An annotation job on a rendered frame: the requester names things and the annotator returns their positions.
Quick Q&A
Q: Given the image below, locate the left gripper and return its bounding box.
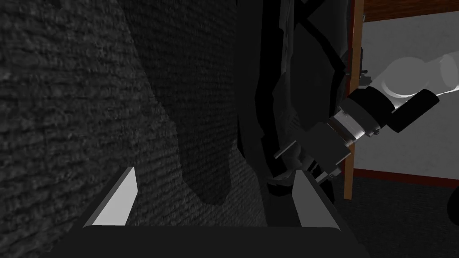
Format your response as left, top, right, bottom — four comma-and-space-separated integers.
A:
274, 121, 352, 184

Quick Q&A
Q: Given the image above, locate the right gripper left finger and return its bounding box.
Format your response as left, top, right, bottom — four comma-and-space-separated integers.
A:
82, 166, 139, 227

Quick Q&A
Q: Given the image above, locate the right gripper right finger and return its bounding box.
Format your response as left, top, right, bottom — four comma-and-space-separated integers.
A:
293, 170, 342, 230

